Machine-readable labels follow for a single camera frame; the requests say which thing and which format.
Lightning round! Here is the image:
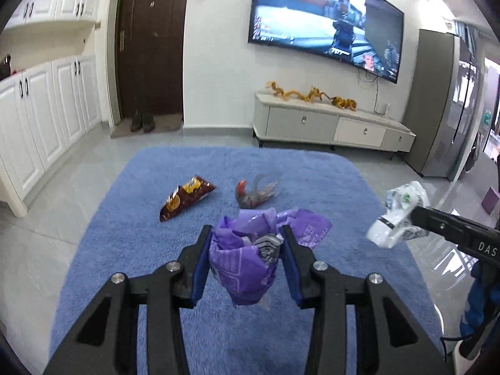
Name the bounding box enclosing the purple box on floor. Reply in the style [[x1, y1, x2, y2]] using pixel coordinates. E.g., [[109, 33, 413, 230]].
[[481, 187, 500, 214]]

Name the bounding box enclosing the blue white gloved right hand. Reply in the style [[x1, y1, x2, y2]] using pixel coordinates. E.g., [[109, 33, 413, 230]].
[[459, 260, 499, 337]]

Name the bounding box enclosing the grey transparent red wrapper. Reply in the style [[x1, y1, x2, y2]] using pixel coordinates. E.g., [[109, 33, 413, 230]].
[[235, 173, 281, 209]]

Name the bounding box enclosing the blue fluffy bed cover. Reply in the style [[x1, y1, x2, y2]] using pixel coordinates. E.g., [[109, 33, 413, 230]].
[[46, 147, 447, 374]]

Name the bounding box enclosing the purple wrapper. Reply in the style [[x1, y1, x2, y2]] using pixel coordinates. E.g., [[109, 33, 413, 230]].
[[209, 207, 332, 306]]

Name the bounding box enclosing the pair of dark shoes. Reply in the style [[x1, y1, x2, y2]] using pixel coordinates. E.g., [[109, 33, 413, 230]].
[[130, 112, 156, 134]]

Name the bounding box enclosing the wall mounted curved television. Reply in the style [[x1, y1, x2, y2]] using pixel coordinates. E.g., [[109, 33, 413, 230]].
[[248, 0, 404, 83]]

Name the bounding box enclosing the dark brown entrance door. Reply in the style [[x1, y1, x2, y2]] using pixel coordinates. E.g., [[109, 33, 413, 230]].
[[116, 0, 187, 118]]

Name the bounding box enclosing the golden dragon figurine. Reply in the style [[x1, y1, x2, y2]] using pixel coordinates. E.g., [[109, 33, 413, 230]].
[[265, 81, 358, 112]]

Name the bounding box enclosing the brown snack chip bag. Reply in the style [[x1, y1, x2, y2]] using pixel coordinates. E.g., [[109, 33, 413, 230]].
[[159, 175, 217, 223]]

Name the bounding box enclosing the grey refrigerator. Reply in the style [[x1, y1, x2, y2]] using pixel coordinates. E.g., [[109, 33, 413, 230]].
[[402, 29, 481, 181]]

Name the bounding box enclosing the brown door mat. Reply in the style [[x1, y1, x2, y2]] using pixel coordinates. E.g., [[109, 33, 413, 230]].
[[111, 113, 183, 139]]

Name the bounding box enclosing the white wall cabinet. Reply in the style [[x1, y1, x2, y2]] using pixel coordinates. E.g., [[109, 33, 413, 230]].
[[1, 0, 103, 218]]

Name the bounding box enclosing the white TV console cabinet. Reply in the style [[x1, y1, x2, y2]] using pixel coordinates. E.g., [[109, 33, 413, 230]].
[[252, 92, 415, 153]]

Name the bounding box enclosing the white wrapper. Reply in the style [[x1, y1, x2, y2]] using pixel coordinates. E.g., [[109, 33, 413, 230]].
[[366, 180, 431, 249]]

